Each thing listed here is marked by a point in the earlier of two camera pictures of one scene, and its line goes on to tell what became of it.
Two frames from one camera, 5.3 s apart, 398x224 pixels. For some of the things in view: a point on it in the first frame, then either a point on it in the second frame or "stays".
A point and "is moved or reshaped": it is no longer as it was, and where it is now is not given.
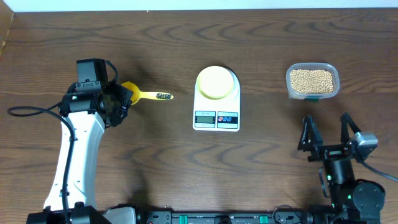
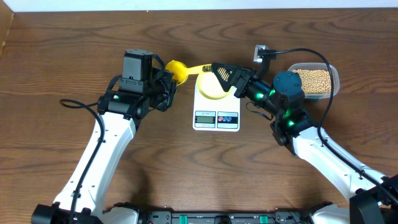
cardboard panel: x=6 y=17 stays
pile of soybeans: x=311 y=81 stays
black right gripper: x=326 y=151 -> x=248 y=76
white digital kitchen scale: x=218 y=115 stays
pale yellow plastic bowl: x=215 y=82 stays
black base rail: x=224 y=217 stays
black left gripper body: x=120 y=101 -> x=162 y=89
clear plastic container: x=312 y=81 stays
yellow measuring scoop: x=137 y=94 is moved or reshaped
